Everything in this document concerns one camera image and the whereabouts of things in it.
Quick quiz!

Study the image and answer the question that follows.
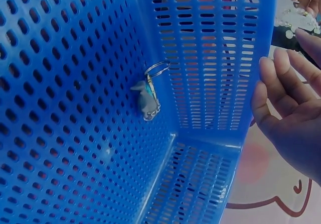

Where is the person's right hand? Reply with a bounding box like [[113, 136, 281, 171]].
[[250, 28, 321, 187]]

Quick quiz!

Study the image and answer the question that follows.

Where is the black mat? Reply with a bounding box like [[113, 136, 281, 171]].
[[271, 24, 321, 68]]

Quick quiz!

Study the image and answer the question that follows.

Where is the blue perforated plastic basket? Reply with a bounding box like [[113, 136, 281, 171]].
[[0, 0, 278, 224]]

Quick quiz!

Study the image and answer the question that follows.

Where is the pile of shiny keychains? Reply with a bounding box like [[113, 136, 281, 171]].
[[274, 7, 321, 38]]

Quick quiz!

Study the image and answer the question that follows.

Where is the grey dolphin keychain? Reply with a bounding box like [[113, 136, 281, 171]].
[[129, 60, 172, 122]]

